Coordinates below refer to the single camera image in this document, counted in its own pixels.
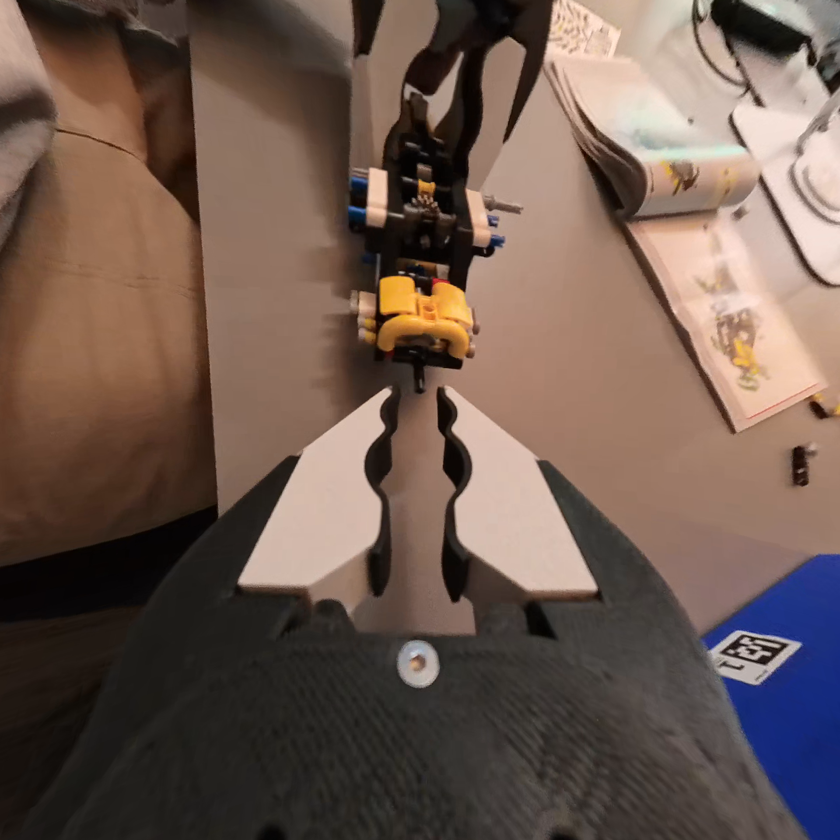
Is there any printed paper sheet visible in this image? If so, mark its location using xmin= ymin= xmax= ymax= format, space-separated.
xmin=546 ymin=0 xmax=622 ymax=61

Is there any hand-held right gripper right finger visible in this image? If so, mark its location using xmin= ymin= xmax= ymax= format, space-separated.
xmin=436 ymin=386 xmax=599 ymax=603

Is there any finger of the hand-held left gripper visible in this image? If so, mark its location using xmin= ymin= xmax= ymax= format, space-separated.
xmin=371 ymin=0 xmax=463 ymax=129
xmin=453 ymin=36 xmax=524 ymax=185

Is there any white tray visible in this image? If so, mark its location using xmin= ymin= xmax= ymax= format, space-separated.
xmin=730 ymin=84 xmax=840 ymax=287

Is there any black chair seat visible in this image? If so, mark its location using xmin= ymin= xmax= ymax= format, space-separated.
xmin=0 ymin=504 xmax=219 ymax=624

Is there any blue mat with printed tag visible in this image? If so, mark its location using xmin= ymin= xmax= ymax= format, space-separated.
xmin=701 ymin=554 xmax=840 ymax=840

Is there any black cable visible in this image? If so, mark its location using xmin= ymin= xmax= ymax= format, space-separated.
xmin=692 ymin=0 xmax=770 ymax=109

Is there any open lego instruction booklet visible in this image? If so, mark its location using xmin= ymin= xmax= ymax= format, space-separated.
xmin=543 ymin=56 xmax=829 ymax=435

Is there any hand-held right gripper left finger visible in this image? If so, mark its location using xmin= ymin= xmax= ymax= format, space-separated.
xmin=238 ymin=386 xmax=403 ymax=601

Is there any black and yellow lego model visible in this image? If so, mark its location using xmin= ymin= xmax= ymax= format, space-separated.
xmin=346 ymin=92 xmax=526 ymax=395

